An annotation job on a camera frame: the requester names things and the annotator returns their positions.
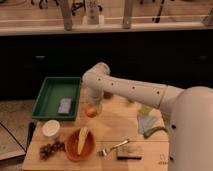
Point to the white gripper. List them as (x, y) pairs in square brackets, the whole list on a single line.
[(94, 97)]

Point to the orange apple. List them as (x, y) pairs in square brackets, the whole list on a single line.
[(90, 111)]

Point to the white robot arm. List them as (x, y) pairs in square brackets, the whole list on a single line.
[(190, 111)]

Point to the green plastic cup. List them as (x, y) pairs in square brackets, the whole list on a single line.
[(145, 110)]

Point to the white paper cup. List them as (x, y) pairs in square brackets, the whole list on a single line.
[(51, 129)]

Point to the dark red bowl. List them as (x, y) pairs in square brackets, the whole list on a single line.
[(107, 95)]

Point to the yellow corn cob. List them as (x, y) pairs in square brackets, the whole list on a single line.
[(81, 139)]

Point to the grey blue sponge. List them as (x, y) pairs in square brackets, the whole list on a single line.
[(65, 106)]

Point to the silver fork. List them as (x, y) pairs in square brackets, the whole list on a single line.
[(106, 151)]

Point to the orange bowl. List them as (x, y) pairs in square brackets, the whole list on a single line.
[(71, 147)]

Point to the green plastic tray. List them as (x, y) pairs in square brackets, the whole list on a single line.
[(52, 91)]

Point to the green pepper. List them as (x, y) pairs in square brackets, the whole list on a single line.
[(153, 130)]

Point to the bunch of dark grapes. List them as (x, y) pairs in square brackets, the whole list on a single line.
[(48, 150)]

